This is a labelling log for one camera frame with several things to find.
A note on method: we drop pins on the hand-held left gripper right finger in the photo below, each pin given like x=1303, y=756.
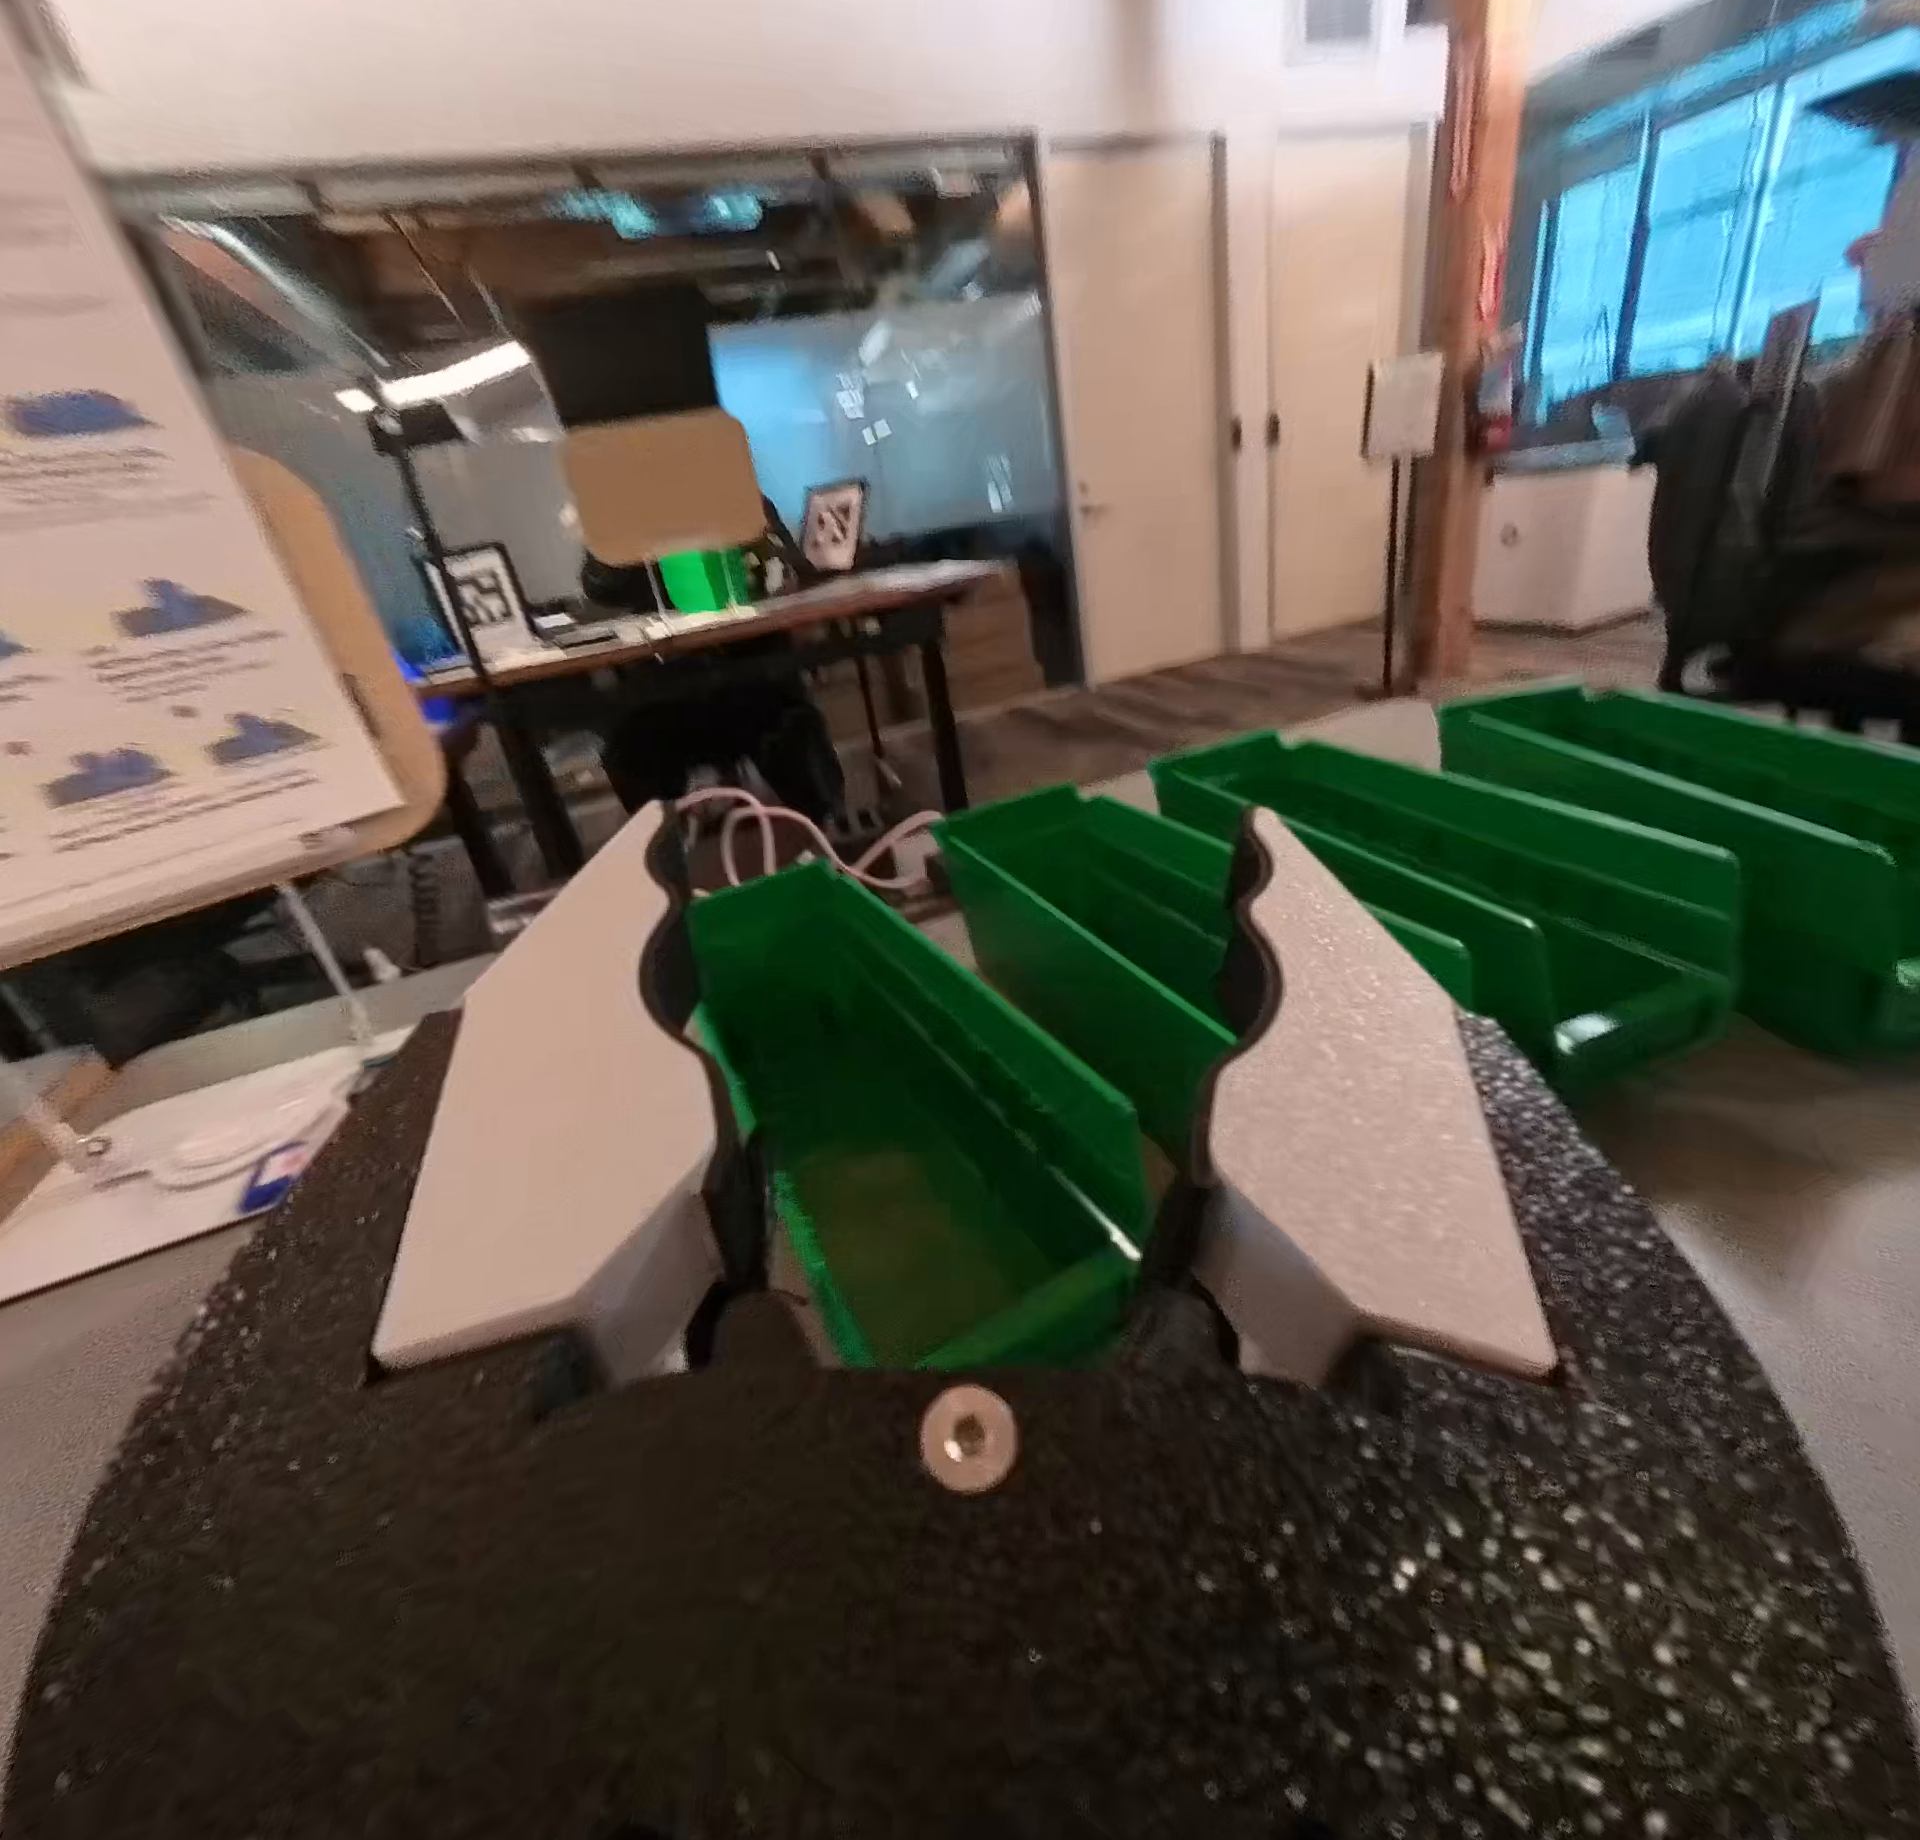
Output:
x=1366, y=1151

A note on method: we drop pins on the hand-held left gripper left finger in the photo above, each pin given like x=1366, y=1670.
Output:
x=541, y=1165

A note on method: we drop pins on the green plastic bin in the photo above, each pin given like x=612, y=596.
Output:
x=702, y=581
x=1081, y=880
x=1725, y=805
x=900, y=1211
x=1501, y=850

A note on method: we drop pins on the small blue box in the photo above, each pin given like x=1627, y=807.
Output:
x=270, y=1176

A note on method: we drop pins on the white round disc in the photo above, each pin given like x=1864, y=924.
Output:
x=226, y=1151

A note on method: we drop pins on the framed marker sign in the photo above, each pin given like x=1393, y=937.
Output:
x=837, y=527
x=481, y=596

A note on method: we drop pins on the white recycling bin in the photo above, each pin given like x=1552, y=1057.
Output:
x=1560, y=550

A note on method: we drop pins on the brown office desk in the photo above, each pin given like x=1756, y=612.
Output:
x=840, y=596

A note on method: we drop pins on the black light stand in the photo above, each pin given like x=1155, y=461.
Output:
x=420, y=520

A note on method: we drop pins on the tan rounded board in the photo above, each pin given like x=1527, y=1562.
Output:
x=667, y=482

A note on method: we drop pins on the dark jacket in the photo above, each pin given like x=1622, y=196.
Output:
x=1725, y=520

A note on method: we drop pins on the small whiteboard sign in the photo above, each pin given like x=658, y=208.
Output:
x=1401, y=408

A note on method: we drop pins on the red fire extinguisher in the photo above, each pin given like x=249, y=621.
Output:
x=1491, y=392

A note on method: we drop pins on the printed instruction sheet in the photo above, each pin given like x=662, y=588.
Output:
x=121, y=520

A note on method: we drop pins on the white door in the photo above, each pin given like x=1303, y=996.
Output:
x=1336, y=371
x=1140, y=400

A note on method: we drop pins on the black panel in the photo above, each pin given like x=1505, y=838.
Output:
x=622, y=356

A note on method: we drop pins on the white stand with base plate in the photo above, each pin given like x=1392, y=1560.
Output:
x=121, y=1226

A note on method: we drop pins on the wooden post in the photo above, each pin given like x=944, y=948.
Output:
x=1462, y=371

